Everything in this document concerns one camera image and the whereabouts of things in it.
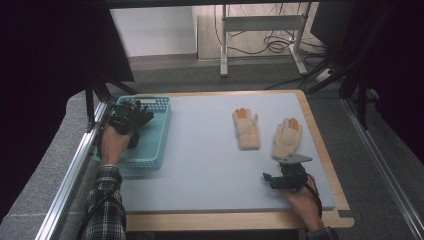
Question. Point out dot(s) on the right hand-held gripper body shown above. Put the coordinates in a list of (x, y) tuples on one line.
[(291, 176)]

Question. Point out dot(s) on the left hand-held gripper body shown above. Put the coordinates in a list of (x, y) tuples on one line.
[(120, 118)]

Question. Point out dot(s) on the plain black glove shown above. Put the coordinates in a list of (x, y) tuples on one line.
[(143, 115)]

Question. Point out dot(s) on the turquoise plastic basket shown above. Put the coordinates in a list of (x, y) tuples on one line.
[(153, 140)]

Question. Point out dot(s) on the person's left hand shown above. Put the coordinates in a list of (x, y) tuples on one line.
[(113, 146)]

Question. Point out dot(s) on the person's right hand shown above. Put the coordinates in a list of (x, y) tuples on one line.
[(305, 203)]

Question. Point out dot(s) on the black tripod stand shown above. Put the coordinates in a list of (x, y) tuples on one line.
[(100, 90)]

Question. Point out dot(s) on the beige fleece glove with tag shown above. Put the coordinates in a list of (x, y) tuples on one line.
[(247, 133)]

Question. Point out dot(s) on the light grey foam mat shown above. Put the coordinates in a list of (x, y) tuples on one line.
[(206, 166)]

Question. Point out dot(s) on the dark curtain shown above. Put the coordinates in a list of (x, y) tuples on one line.
[(50, 66), (396, 66)]

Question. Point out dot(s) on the white cabinet panel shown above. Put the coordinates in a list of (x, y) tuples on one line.
[(153, 31)]

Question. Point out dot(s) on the aluminium rail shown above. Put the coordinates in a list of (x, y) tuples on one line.
[(383, 166), (66, 173)]

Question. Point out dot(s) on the white metal desk frame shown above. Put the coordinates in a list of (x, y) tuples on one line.
[(260, 23)]

